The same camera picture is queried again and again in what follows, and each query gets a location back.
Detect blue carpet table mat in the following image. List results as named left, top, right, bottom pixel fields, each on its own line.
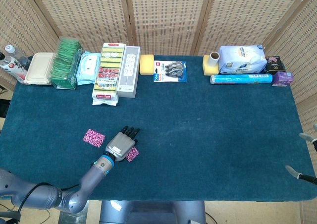
left=0, top=55, right=317, bottom=202

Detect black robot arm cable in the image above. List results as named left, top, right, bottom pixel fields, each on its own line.
left=17, top=182, right=83, bottom=211

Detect small purple box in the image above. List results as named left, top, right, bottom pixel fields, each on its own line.
left=271, top=71, right=295, bottom=87

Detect black background equipment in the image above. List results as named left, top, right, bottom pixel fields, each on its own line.
left=0, top=85, right=12, bottom=118

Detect yellow sponge block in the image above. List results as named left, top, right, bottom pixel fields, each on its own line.
left=202, top=55, right=220, bottom=76
left=139, top=54, right=155, bottom=76

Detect clear box green tea bags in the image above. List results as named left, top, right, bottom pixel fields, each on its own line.
left=49, top=36, right=85, bottom=90

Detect bottles at left edge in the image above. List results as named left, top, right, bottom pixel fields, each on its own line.
left=0, top=52, right=28, bottom=84

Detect yellow scouring sponge multipack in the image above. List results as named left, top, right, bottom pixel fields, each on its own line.
left=91, top=42, right=127, bottom=107

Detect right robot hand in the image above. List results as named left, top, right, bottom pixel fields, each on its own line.
left=285, top=123, right=317, bottom=185

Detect light blue wet wipes pack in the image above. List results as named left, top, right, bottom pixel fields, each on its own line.
left=75, top=51, right=102, bottom=86

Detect grey metal floor plate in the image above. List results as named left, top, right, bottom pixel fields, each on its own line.
left=58, top=200, right=90, bottom=224

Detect beige lidded food container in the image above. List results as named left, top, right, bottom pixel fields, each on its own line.
left=23, top=52, right=54, bottom=86

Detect white power strip box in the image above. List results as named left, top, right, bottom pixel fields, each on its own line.
left=116, top=45, right=141, bottom=99

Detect blue plastic wrap roll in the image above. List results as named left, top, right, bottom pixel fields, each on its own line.
left=210, top=73, right=273, bottom=85

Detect grey robot torso base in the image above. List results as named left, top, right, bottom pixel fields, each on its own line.
left=100, top=200, right=207, bottom=224

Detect white blue tissue pack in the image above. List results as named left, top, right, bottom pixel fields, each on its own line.
left=217, top=44, right=268, bottom=75

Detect correction tape blister pack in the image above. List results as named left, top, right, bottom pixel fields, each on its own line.
left=153, top=60, right=188, bottom=83

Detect white roll cardboard core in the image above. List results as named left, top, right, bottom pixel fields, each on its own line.
left=210, top=51, right=220, bottom=66

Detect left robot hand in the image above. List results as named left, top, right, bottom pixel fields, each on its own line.
left=105, top=125, right=141, bottom=163

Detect black box pink print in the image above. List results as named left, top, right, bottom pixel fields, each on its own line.
left=262, top=56, right=285, bottom=74

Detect pink patterned packet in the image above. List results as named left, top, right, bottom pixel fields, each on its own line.
left=125, top=146, right=140, bottom=163
left=82, top=128, right=106, bottom=148

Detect clear bottle white cap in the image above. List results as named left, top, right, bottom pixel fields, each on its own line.
left=4, top=44, right=32, bottom=70

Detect wicker folding screen panel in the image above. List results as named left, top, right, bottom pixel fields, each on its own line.
left=123, top=0, right=213, bottom=56
left=24, top=0, right=137, bottom=55
left=0, top=0, right=61, bottom=92
left=262, top=0, right=317, bottom=224
left=192, top=0, right=309, bottom=57

